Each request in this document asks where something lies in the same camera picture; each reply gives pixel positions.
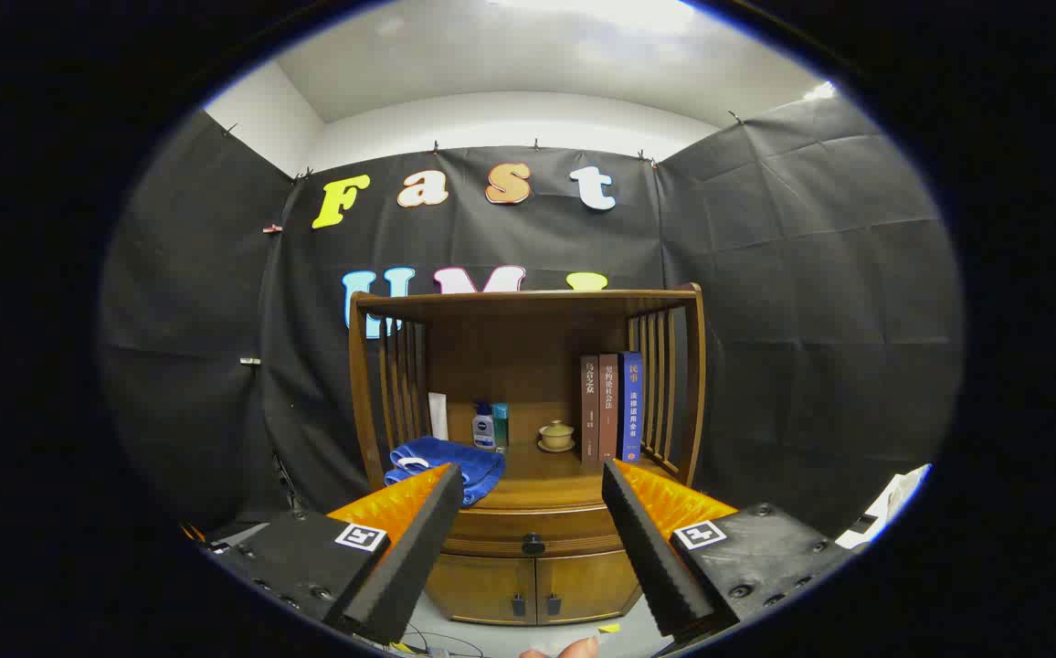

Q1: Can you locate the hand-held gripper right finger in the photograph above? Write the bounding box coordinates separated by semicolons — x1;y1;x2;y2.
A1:
601;459;858;642

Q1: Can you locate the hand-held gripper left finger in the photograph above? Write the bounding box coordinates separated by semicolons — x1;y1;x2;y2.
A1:
204;462;465;646

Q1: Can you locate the wooden drawer with black knob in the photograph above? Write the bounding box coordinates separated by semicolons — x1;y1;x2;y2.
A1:
441;505;625;558

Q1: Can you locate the wooden cabinet door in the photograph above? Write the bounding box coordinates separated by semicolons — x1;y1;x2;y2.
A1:
535;551;643;625
428;555;538;625

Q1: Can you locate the wooden countertop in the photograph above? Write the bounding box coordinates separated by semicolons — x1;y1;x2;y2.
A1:
382;443;684;513

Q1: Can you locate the wooden cabinet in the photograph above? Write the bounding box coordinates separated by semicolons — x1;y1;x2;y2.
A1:
348;283;707;627

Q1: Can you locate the blue folded towel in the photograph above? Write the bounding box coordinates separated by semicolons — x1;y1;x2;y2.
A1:
384;436;507;507

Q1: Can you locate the blue book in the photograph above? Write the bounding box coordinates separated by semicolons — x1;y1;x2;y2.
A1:
618;352;643;464

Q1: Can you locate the reddish brown book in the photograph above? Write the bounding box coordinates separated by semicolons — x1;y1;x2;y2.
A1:
598;354;621;461

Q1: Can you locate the dark brown book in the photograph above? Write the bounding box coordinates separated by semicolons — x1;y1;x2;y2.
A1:
580;355;602;462

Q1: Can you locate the white object at edge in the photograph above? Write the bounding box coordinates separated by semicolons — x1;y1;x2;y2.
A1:
837;464;933;551

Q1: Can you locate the black backdrop cloth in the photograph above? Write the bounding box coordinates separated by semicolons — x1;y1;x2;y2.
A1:
99;91;965;540

